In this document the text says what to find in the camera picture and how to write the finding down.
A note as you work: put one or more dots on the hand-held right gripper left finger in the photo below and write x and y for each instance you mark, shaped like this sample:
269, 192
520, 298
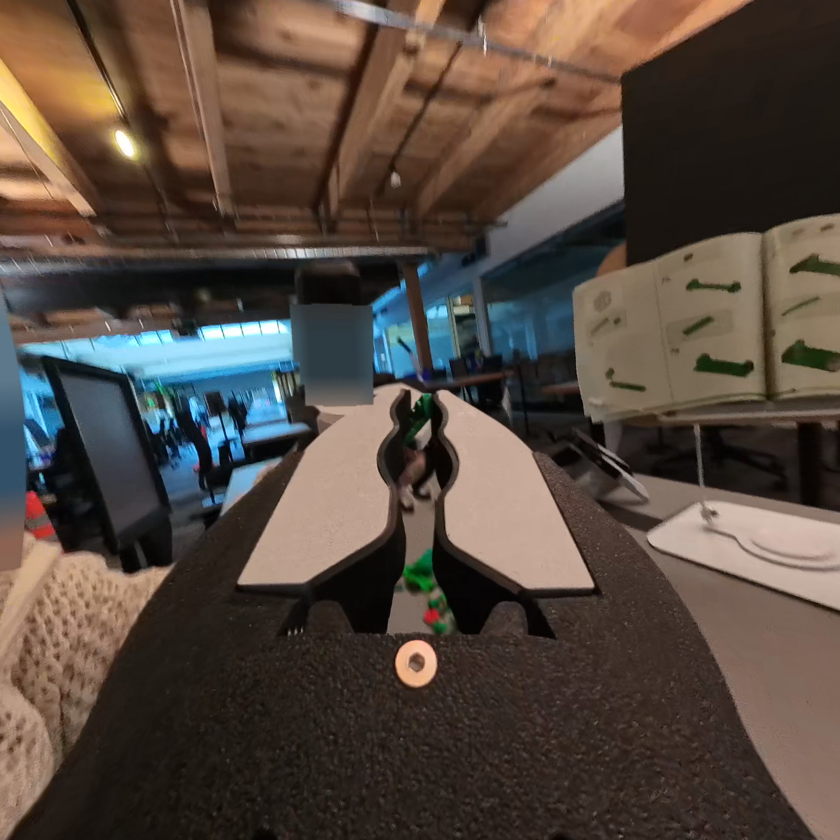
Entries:
328, 499

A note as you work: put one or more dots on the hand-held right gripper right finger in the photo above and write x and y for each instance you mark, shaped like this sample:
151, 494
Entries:
512, 505

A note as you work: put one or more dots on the pile of lego pieces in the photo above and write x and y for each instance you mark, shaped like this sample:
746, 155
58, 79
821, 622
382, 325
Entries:
426, 577

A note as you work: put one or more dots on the small bright green lego piece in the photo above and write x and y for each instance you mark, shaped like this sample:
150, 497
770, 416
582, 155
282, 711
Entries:
420, 417

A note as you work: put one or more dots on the lego instruction booklet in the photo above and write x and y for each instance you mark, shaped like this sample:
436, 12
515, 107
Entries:
709, 328

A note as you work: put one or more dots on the black and white device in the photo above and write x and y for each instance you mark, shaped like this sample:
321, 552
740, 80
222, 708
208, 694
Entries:
597, 466

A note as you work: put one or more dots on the wooden column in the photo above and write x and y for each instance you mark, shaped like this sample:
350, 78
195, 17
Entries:
418, 315

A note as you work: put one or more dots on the black standing monitor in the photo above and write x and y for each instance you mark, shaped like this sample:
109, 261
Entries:
111, 446

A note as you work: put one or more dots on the orange striped cone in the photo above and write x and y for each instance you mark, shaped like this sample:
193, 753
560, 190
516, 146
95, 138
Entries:
40, 518

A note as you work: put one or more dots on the cream knit sweater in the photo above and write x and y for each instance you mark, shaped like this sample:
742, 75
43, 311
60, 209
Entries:
59, 656

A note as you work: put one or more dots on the ceiling lamp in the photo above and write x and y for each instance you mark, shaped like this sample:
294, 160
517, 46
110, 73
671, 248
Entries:
124, 143

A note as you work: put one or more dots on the large black screen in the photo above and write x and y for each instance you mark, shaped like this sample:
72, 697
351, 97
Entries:
722, 131

